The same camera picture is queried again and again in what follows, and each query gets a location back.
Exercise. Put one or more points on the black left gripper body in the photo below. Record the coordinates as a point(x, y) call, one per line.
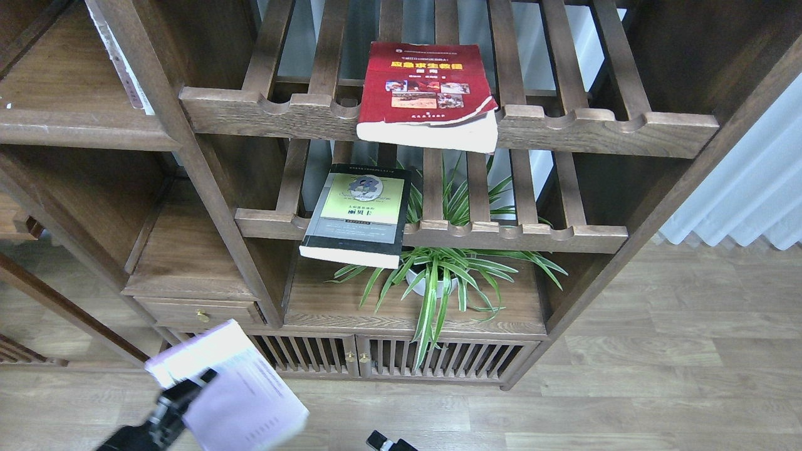
point(163, 426)

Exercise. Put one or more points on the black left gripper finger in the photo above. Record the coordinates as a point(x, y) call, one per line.
point(206, 377)

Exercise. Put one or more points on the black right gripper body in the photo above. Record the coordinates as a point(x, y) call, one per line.
point(401, 445)

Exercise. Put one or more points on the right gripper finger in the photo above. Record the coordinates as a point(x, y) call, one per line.
point(377, 441)

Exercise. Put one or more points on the white and lilac book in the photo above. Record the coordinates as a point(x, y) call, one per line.
point(247, 406)

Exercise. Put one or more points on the red paperback book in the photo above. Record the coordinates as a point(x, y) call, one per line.
point(428, 96)

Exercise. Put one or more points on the brass drawer knob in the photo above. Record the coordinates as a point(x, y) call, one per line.
point(202, 316)

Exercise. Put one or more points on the dark wooden side furniture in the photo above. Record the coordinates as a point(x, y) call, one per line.
point(56, 313)

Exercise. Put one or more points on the green spider plant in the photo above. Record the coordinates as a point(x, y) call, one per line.
point(443, 269)

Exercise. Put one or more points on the black and green book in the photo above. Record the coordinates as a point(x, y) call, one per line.
point(360, 216)

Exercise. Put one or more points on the dark wooden bookshelf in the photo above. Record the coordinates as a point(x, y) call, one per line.
point(612, 113)

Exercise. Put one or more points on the white pleated curtain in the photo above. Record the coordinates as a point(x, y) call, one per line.
point(755, 191)

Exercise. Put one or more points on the white book behind post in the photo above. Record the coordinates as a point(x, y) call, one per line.
point(127, 77)

